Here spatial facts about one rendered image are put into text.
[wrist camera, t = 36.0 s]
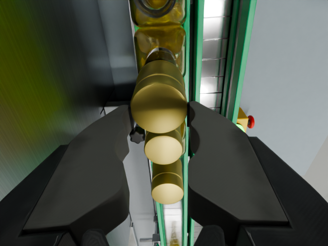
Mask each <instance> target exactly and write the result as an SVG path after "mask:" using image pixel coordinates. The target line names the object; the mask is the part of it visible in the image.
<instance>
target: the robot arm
mask: <svg viewBox="0 0 328 246"><path fill-rule="evenodd" d="M187 127H189V128H190V129H191V147H190V148H191V151H192V152H193V153H194V156H193V157H192V158H191V159H190V160H189V162H188V204H187V210H188V214H189V216H190V217H191V218H192V219H193V220H194V221H196V222H197V223H198V224H200V225H201V226H202V227H203V228H202V230H201V232H200V234H199V236H198V238H197V240H196V242H195V244H194V246H328V202H327V201H326V200H325V199H324V198H323V197H322V196H321V195H320V194H319V193H318V192H317V191H316V190H315V189H314V188H313V187H312V186H311V185H310V184H309V183H308V182H307V181H306V180H305V179H303V178H302V177H301V176H300V175H299V174H298V173H297V172H296V171H295V170H293V169H292V168H291V167H290V166H289V165H288V164H287V163H286V162H284V161H283V160H282V159H281V158H280V157H279V156H278V155H277V154H276V153H274V152H273V151H272V150H271V149H270V148H269V147H268V146H267V145H265V144H264V143H263V142H262V141H261V140H260V139H259V138H258V137H249V136H248V135H247V134H246V133H245V132H244V131H243V130H242V129H241V128H239V127H238V126H237V125H236V124H234V123H233V122H232V121H230V120H229V119H227V118H226V117H224V116H222V115H221V114H219V113H217V112H215V111H213V110H211V109H210V108H208V107H206V106H204V105H202V104H201V103H199V102H197V101H191V102H187ZM132 129H134V119H133V117H132V114H131V107H130V105H127V104H123V105H121V106H119V107H117V108H116V109H114V110H113V111H111V112H109V113H108V114H106V115H105V116H103V117H101V118H100V119H98V120H97V121H95V122H93V123H92V124H91V125H89V126H88V127H87V128H85V129H84V130H83V131H82V132H80V133H79V134H78V135H77V136H76V137H75V138H74V139H73V140H72V141H71V142H70V143H69V144H65V145H60V146H59V147H58V148H57V149H56V150H54V151H53V152H52V153H51V154H50V155H49V156H48V157H47V158H46V159H45V160H44V161H43V162H42V163H40V164H39V165H38V166H37V167H36V168H35V169H34V170H33V171H32V172H31V173H30V174H29V175H28V176H26V177H25V178H24V179H23V180H22V181H21V182H20V183H19V184H18V185H17V186H16V187H15V188H14V189H12V190H11V191H10V192H9V193H8V194H7V195H6V196H5V197H4V198H3V199H2V200H1V201H0V246H109V243H108V241H107V239H106V238H107V234H108V233H109V232H111V231H112V230H113V229H115V228H116V227H117V226H118V225H120V224H121V223H122V222H124V221H125V220H126V218H127V217H128V215H129V197H130V192H129V187H128V183H127V178H126V174H125V169H124V165H123V161H124V159H125V157H126V156H127V155H128V153H129V146H128V141H127V136H128V134H129V133H130V132H131V130H132Z"/></svg>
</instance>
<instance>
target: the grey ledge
mask: <svg viewBox="0 0 328 246"><path fill-rule="evenodd" d="M130 102H131V101H116V102H107V103H106V104H105V106H104V110H105V114H108V113H109V112H111V111H113V110H114V109H116V108H117V107H119V106H121V105H123V104H127V105H130ZM127 141H128V146H129V153H128V155H127V156H126V157H125V159H124V161H123V165H124V169H125V174H126V178H127V183H128V187H129V192H130V197H129V212H130V216H131V220H132V226H131V228H132V232H133V236H134V239H135V243H136V246H153V244H152V242H140V238H152V235H153V234H155V226H154V222H153V219H154V216H156V212H155V205H154V199H153V198H152V196H151V186H152V182H151V175H150V167H149V160H148V158H147V156H146V155H145V153H144V143H145V140H144V141H143V142H140V143H139V144H137V143H135V142H132V141H130V136H129V134H128V136H127Z"/></svg>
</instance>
